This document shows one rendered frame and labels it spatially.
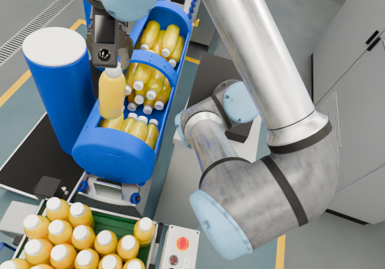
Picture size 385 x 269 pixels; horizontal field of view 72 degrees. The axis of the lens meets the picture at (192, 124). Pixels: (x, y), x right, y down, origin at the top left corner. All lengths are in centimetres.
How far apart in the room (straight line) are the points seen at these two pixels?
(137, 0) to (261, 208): 33
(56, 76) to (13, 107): 126
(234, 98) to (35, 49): 102
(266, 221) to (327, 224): 217
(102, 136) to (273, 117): 61
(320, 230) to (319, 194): 209
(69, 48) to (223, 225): 122
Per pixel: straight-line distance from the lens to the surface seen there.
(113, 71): 69
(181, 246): 89
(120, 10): 39
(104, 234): 90
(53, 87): 149
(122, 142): 87
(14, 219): 123
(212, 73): 98
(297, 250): 234
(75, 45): 147
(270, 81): 38
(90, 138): 90
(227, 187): 41
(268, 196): 39
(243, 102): 76
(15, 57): 306
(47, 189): 108
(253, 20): 38
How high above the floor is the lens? 198
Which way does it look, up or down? 53 degrees down
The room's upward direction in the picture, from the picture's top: 19 degrees clockwise
